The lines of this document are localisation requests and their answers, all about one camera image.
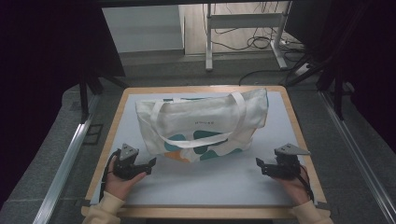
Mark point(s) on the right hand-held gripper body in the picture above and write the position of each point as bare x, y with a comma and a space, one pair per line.
286, 163

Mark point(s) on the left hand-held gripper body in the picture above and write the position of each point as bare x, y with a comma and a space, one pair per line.
127, 163

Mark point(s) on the white patterned tote bag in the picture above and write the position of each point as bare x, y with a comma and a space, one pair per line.
202, 116

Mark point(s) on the person's left hand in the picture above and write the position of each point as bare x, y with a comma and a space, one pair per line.
120, 185

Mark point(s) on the person's right hand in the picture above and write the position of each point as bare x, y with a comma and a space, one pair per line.
295, 188

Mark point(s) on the grey table mat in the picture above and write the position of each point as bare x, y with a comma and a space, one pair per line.
199, 180

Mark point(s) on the black metal stand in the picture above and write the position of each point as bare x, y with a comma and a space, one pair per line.
327, 77
93, 82

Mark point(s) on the white power strip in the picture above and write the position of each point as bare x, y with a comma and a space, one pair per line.
302, 69

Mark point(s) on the black curtain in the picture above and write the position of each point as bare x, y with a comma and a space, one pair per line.
351, 59

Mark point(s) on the aluminium rail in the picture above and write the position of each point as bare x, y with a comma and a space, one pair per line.
361, 155
63, 171

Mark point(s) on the white metal desk frame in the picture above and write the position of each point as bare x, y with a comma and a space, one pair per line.
246, 31

